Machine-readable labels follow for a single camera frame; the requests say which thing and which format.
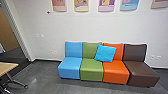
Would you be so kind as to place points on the blue square cushion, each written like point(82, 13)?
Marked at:
point(105, 53)

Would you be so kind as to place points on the white wall switch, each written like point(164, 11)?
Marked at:
point(39, 35)

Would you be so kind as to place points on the green sofa seat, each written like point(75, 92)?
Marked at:
point(90, 68)

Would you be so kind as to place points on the light blue wall poster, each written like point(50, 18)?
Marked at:
point(130, 4)

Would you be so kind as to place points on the small dark wall hook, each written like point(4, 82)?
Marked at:
point(48, 12)

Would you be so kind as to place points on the white wall outlet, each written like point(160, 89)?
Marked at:
point(155, 57)
point(53, 51)

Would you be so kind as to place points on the pink and teal wall poster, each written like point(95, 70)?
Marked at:
point(59, 5)

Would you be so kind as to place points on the orange sofa seat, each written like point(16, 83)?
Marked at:
point(115, 71)

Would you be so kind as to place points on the brown sofa seat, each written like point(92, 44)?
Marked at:
point(140, 70)

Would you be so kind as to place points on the wooden desk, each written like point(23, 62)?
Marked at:
point(6, 67)

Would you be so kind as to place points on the grey and orange wall poster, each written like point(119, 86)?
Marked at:
point(160, 3)

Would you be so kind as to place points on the wooden door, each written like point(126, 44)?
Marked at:
point(6, 33)

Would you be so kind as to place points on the blue sofa seat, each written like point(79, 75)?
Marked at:
point(70, 65)

